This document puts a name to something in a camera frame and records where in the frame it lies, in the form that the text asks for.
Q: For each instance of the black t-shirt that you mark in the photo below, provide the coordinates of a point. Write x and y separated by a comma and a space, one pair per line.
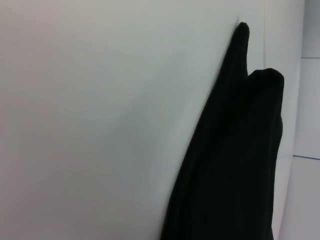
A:
230, 162

